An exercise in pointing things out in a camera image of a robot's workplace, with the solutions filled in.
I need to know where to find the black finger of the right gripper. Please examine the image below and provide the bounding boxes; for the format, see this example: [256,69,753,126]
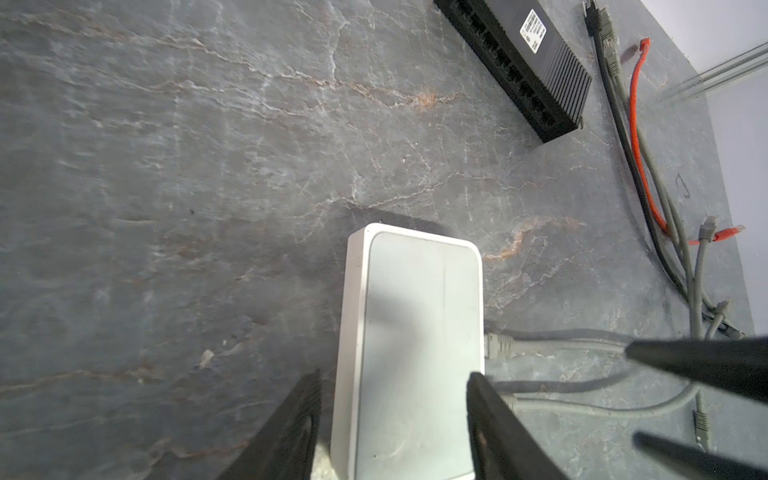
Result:
[632,432,767,479]
[625,337,767,404]

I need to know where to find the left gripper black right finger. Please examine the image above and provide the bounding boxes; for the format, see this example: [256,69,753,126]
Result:
[466,372,566,479]

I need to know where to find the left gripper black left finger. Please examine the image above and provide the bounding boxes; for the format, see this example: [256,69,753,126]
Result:
[219,371,322,480]

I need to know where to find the grey ethernet cable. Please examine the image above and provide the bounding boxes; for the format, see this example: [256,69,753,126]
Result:
[483,215,718,362]
[500,299,733,452]

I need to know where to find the white network switch box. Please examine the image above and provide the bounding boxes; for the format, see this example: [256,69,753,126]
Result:
[330,223,485,479]

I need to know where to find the red ethernet cable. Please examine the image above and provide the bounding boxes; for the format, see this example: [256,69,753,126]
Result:
[628,37,746,247]

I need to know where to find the black cable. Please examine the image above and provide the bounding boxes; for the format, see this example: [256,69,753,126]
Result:
[583,0,745,340]

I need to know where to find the black network switch box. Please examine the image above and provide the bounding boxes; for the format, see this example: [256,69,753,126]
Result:
[435,0,592,142]

